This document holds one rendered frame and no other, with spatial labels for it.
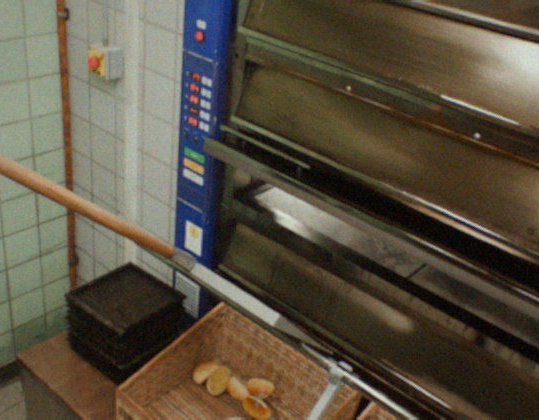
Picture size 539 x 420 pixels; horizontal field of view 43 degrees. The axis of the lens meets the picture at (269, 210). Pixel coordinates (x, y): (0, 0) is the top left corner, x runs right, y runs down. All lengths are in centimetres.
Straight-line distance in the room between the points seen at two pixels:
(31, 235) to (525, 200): 198
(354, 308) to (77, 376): 95
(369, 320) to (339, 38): 78
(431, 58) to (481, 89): 14
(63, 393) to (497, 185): 147
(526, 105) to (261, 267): 101
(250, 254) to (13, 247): 110
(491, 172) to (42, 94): 170
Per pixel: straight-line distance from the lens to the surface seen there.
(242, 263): 223
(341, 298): 203
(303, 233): 203
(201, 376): 231
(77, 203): 132
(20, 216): 287
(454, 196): 168
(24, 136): 274
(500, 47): 159
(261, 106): 198
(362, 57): 172
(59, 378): 241
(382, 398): 155
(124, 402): 214
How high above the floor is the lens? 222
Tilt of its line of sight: 29 degrees down
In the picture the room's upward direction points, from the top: 7 degrees clockwise
